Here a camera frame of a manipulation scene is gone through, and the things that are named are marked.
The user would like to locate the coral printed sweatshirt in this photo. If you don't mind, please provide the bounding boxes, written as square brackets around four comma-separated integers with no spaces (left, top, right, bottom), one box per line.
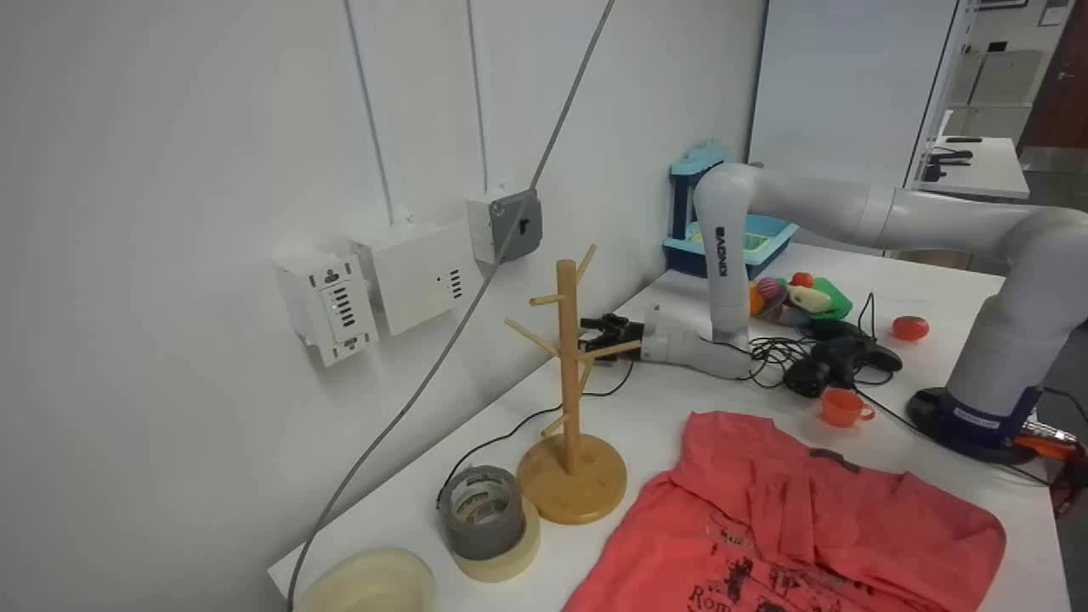
[562,408,1011,612]

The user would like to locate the blue black arm base clamp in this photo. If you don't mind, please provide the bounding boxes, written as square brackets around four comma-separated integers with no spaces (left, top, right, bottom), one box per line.
[906,383,1044,468]

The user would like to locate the wooden mug tree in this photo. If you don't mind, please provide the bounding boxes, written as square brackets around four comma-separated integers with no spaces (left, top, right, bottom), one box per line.
[502,240,629,528]

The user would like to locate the grey junction box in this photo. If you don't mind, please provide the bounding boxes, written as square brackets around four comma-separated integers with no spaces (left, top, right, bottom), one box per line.
[461,183,546,270]

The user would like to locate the blue plastic rack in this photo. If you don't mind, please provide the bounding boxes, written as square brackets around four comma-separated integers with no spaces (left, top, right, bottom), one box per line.
[659,136,799,283]

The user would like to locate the orange purple toy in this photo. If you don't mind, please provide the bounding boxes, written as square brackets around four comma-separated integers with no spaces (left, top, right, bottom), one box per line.
[745,276,793,323]

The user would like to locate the beige tape roll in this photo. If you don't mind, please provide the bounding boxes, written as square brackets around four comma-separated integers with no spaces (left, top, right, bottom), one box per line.
[451,512,543,583]

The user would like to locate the green toy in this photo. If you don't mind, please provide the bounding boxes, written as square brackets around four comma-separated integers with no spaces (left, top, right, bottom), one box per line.
[793,276,856,327]

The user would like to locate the orange cup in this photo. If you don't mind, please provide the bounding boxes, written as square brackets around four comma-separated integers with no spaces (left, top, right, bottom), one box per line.
[817,383,876,432]

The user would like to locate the cream plastic bowl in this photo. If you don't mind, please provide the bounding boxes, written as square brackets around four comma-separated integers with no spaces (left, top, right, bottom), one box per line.
[296,544,440,612]

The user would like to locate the small red round object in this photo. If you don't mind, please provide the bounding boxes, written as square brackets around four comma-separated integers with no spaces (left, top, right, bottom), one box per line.
[887,314,936,344]

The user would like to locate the white partition board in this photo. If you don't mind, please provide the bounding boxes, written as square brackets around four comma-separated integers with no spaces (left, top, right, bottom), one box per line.
[745,0,967,197]

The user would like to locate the white background desk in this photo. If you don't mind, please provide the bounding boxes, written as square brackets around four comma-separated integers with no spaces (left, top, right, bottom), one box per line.
[906,106,1035,203]

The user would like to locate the orange tool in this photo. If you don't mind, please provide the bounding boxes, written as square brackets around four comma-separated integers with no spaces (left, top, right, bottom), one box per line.
[1012,417,1088,468]

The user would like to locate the brown wooden door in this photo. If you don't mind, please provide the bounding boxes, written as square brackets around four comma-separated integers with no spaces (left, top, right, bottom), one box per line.
[1016,0,1088,149]

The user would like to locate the plain white wall box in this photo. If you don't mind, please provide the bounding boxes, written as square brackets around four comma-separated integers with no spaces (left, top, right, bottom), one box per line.
[349,219,486,341]

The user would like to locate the thin black table cable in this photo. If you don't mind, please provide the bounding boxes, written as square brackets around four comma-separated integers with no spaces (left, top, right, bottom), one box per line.
[448,356,640,485]

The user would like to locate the white wall socket black markings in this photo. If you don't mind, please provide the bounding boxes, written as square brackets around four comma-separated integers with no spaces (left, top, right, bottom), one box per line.
[272,237,383,372]

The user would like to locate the grey wall cable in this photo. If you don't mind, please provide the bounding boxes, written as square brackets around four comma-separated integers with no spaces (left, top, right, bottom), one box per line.
[281,0,623,612]

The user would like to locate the white wall conduit pipe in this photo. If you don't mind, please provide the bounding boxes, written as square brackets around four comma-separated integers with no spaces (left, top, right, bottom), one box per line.
[461,0,494,197]
[340,0,398,230]

